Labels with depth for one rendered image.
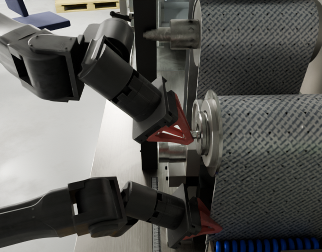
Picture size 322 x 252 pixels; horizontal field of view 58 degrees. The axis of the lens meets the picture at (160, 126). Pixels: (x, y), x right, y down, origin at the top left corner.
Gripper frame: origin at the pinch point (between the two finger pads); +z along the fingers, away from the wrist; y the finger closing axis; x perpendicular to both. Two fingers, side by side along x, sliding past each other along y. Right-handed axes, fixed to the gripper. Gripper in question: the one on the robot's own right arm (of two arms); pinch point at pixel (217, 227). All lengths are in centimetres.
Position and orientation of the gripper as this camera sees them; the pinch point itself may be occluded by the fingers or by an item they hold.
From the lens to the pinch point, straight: 59.9
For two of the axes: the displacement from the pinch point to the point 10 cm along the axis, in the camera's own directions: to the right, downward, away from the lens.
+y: 0.4, 5.9, -8.1
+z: 8.7, 3.8, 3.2
